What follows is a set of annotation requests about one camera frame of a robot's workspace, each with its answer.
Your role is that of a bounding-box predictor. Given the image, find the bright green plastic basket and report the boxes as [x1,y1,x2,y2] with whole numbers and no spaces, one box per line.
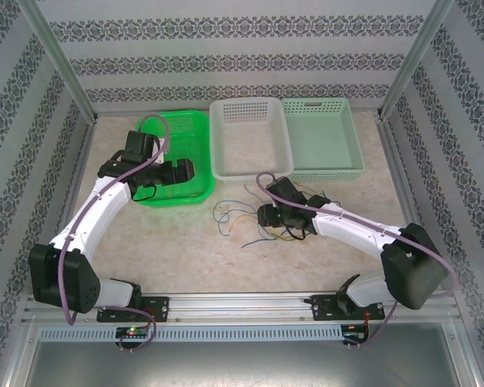
[129,109,217,209]

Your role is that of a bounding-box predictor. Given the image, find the white plastic basket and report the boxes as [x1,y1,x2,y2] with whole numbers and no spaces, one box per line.
[208,98,294,185]

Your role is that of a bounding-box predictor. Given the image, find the mint green plastic basket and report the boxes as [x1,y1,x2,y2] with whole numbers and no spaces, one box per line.
[281,98,367,183]

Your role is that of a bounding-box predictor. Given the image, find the grey metal panel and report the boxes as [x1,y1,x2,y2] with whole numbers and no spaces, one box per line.
[30,322,483,387]

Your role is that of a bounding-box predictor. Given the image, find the left controller circuit board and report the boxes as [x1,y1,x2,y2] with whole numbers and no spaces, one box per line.
[115,326,151,339]

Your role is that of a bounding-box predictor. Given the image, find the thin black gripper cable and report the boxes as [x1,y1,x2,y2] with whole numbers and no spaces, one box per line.
[130,183,161,203]
[276,225,308,243]

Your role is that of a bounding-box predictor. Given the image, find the aluminium side rail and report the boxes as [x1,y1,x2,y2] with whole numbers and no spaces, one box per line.
[22,114,100,314]
[377,114,459,293]

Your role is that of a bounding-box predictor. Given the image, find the aluminium mounting rail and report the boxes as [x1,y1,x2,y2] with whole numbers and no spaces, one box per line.
[23,290,457,323]

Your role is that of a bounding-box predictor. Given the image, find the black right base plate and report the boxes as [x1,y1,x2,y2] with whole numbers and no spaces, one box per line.
[309,293,388,323]

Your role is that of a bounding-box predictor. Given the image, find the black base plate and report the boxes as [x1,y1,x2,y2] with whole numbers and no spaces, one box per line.
[309,293,388,323]
[96,295,171,323]

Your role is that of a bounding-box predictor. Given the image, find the slotted grey cable duct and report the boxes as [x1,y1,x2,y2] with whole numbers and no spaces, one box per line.
[38,324,373,343]

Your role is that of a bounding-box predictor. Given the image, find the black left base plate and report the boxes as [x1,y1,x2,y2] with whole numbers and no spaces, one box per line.
[96,295,171,323]

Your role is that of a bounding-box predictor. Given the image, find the aluminium frame post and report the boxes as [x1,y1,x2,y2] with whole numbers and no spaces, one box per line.
[18,0,98,123]
[378,0,467,120]

